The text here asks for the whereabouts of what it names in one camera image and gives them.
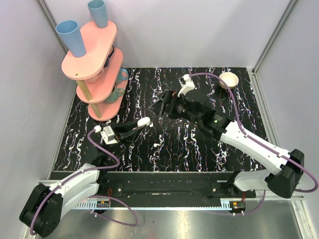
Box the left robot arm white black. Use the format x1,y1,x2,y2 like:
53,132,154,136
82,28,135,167
19,117,151,238

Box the pink three tier shelf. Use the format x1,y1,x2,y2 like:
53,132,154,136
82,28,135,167
61,21,124,121

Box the blue mug on shelf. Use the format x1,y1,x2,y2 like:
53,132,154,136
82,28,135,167
115,68,129,85

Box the blue cup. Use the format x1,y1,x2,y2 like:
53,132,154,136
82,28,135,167
87,0,108,28
55,20,86,58

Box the white earbud charging case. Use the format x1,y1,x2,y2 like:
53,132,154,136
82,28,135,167
137,117,151,127

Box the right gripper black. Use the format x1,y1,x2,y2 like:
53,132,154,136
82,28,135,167
148,89,201,124

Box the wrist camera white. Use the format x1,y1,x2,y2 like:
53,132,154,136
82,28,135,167
178,74,195,97
100,126,118,144

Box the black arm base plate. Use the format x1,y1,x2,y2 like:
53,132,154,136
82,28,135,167
97,172,256,211

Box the teal mug on shelf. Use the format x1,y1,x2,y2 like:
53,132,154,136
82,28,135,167
103,87,125,104

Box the blue cup rear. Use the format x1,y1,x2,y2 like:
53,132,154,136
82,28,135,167
87,0,108,28

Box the black marbled table mat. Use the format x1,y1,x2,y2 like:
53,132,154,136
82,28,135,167
55,66,278,173

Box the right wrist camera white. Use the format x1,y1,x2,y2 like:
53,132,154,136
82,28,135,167
178,74,195,97

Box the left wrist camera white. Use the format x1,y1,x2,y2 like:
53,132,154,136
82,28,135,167
100,126,118,144

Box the blue cup front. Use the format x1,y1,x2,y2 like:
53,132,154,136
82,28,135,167
55,20,86,58

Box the beige wooden bowl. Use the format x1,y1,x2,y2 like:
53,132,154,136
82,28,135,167
219,72,239,89

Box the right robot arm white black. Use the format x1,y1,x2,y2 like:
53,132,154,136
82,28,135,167
149,90,305,199

